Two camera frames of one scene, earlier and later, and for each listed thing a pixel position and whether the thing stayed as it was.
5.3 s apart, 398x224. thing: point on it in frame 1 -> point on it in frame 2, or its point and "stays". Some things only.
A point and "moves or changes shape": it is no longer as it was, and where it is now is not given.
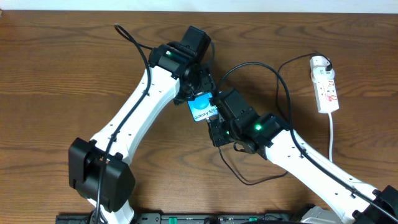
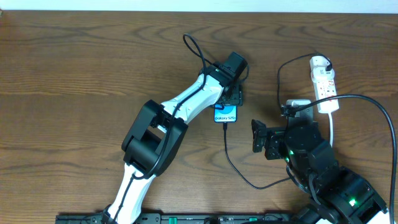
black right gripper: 216,132 -> 268,140
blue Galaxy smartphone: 201,107 moves or changes shape
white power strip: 326,96 stays
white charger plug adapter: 318,65 stays
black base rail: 193,218 stays
